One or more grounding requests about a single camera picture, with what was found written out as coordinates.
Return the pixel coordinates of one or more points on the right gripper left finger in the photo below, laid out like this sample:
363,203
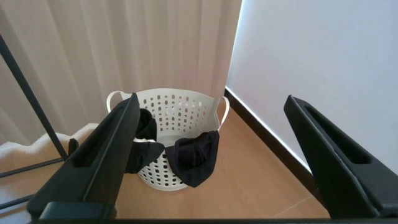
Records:
93,174

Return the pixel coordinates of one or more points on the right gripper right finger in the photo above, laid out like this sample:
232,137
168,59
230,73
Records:
335,174

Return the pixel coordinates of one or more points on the black shorts with white logo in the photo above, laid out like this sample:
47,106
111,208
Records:
144,155

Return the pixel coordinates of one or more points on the black clothes rack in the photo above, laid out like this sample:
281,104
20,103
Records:
31,96

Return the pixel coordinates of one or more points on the white laundry basket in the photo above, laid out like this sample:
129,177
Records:
180,109

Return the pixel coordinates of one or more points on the black garment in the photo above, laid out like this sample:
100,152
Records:
192,161

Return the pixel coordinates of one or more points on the beige curtain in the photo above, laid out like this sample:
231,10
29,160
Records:
140,46

